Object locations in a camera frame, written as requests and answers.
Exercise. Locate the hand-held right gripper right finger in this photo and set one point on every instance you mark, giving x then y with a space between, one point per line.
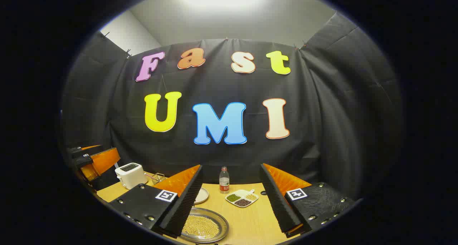
277 198

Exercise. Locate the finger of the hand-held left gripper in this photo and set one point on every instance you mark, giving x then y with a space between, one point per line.
84 150
103 161

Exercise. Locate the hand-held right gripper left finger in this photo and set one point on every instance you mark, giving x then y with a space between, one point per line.
186 198

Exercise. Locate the soybeans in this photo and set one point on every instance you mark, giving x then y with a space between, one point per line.
202 226

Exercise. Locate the white round plate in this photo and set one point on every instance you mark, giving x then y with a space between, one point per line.
202 195

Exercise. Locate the pale yellow beans in dish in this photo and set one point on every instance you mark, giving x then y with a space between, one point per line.
251 196

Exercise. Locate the white divided dish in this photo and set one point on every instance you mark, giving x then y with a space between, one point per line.
247 193

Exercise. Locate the white toaster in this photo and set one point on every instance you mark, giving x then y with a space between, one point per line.
130 177

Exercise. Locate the dark red beans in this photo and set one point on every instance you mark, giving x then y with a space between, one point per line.
242 202

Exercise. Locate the clear plastic water bottle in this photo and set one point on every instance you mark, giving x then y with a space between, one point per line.
224 182

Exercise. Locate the green mung beans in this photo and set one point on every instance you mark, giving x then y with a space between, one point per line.
233 197

